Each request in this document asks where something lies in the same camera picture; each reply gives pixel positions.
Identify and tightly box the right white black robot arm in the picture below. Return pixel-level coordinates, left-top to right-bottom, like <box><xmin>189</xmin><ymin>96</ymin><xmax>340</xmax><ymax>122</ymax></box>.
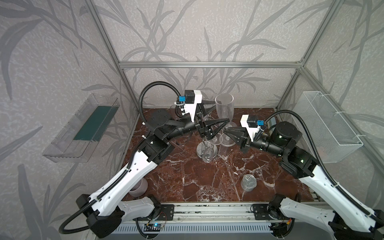
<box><xmin>224</xmin><ymin>122</ymin><xmax>384</xmax><ymax>240</ymax></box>

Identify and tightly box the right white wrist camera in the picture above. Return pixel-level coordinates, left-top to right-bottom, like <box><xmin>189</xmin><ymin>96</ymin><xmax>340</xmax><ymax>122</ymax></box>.
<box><xmin>240</xmin><ymin>115</ymin><xmax>266</xmax><ymax>142</ymax></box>

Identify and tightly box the left black arm cable conduit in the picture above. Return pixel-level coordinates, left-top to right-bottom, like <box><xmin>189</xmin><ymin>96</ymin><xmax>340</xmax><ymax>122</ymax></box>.
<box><xmin>58</xmin><ymin>80</ymin><xmax>182</xmax><ymax>235</ymax></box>

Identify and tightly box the white wire mesh basket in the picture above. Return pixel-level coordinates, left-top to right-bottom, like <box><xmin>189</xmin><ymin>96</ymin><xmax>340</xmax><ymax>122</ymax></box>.
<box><xmin>293</xmin><ymin>91</ymin><xmax>364</xmax><ymax>164</ymax></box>

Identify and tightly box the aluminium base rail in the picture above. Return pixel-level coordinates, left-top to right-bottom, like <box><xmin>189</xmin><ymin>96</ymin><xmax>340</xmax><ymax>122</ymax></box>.
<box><xmin>110</xmin><ymin>201</ymin><xmax>331</xmax><ymax>235</ymax></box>

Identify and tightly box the clear plastic wall tray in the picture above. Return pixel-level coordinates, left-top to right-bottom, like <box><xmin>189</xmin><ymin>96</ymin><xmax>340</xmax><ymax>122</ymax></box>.
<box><xmin>43</xmin><ymin>94</ymin><xmax>120</xmax><ymax>163</ymax></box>

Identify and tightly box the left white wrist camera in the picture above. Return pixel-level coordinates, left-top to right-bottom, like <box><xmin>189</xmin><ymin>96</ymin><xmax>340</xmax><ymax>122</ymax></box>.
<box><xmin>176</xmin><ymin>90</ymin><xmax>203</xmax><ymax>123</ymax></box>

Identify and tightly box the aluminium frame crossbar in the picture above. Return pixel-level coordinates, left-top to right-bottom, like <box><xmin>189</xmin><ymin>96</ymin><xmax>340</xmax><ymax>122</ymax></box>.
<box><xmin>119</xmin><ymin>62</ymin><xmax>301</xmax><ymax>69</ymax></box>

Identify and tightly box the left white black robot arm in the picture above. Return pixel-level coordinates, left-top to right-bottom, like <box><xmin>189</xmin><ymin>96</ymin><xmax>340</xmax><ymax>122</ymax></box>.
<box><xmin>74</xmin><ymin>109</ymin><xmax>229</xmax><ymax>239</ymax></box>

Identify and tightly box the green mat in tray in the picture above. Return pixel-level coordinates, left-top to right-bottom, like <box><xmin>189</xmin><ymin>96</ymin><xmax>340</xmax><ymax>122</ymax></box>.
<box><xmin>74</xmin><ymin>106</ymin><xmax>119</xmax><ymax>142</ymax></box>

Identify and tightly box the right black arm cable conduit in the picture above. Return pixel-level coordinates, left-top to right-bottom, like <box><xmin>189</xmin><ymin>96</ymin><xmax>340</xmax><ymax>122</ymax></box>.
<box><xmin>263</xmin><ymin>109</ymin><xmax>384</xmax><ymax>226</ymax></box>

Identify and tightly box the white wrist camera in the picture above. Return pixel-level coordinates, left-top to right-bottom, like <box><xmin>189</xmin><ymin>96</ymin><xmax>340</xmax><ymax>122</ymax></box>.
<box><xmin>240</xmin><ymin>115</ymin><xmax>266</xmax><ymax>142</ymax></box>
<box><xmin>176</xmin><ymin>90</ymin><xmax>203</xmax><ymax>123</ymax></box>

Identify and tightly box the silver wire wine glass rack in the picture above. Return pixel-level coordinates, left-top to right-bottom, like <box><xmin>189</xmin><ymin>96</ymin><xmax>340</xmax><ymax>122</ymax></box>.
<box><xmin>167</xmin><ymin>100</ymin><xmax>235</xmax><ymax>162</ymax></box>

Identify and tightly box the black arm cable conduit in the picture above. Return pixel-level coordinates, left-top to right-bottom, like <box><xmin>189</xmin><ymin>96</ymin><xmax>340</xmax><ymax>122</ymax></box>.
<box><xmin>58</xmin><ymin>80</ymin><xmax>182</xmax><ymax>235</ymax></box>
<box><xmin>263</xmin><ymin>109</ymin><xmax>384</xmax><ymax>226</ymax></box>

